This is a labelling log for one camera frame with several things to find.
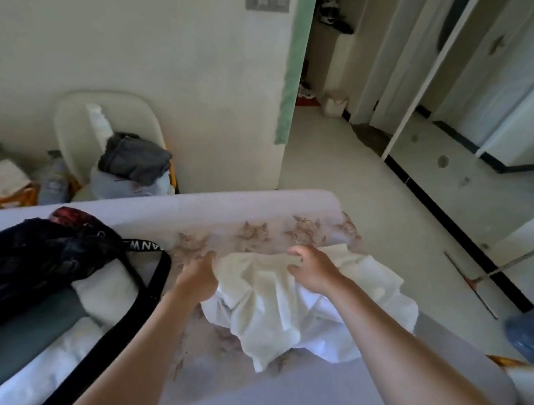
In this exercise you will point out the dark teal garment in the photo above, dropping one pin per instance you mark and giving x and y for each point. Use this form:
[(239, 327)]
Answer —
[(15, 342)]

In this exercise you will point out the person's left fingers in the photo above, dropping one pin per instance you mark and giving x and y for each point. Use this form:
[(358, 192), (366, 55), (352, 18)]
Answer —
[(208, 259)]

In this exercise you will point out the person's right hand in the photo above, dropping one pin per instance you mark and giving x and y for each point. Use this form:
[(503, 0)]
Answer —
[(315, 269)]

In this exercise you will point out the blue plastic bag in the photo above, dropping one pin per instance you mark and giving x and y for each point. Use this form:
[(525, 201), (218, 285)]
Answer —
[(530, 335)]

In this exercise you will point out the white plastic chair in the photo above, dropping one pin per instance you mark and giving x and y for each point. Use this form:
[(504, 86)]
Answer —
[(93, 135)]

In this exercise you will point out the person's right forearm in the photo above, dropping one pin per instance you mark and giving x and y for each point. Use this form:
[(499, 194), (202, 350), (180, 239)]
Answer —
[(413, 363)]

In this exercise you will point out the black and white shoes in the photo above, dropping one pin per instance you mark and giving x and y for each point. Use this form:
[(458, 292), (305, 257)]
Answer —
[(336, 14)]

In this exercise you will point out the person's right thumb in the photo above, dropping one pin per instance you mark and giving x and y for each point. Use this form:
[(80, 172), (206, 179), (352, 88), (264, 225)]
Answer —
[(295, 269)]

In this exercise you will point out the bed with floral sheet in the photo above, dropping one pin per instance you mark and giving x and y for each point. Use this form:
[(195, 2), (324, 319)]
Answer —
[(248, 345)]

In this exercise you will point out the white cloth garment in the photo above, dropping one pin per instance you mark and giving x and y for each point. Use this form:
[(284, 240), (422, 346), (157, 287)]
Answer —
[(307, 305)]

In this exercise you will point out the person's left hand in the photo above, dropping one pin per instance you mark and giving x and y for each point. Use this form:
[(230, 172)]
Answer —
[(196, 279)]

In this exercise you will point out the clear plastic water bottle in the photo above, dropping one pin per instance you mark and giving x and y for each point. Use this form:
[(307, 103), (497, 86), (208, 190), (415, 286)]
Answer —
[(54, 180)]

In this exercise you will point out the white door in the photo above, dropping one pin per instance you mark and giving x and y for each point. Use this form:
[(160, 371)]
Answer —
[(508, 75)]

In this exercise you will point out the light blue folded garment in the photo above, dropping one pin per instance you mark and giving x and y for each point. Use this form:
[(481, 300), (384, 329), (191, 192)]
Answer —
[(126, 189)]

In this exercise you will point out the white waste bin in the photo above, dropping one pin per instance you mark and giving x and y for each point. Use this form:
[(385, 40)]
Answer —
[(336, 105)]

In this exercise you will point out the white paper sheet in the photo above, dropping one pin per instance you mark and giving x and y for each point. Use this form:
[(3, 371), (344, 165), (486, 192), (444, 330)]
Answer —
[(5, 177)]

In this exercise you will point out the white and red shoes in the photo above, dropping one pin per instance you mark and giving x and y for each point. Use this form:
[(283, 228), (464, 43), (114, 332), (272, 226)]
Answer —
[(306, 92)]

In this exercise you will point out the person's left forearm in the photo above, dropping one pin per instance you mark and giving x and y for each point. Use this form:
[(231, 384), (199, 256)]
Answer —
[(135, 359)]

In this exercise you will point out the dark grey folded garment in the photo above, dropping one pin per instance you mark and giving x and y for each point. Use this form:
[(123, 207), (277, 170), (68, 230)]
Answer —
[(134, 159)]

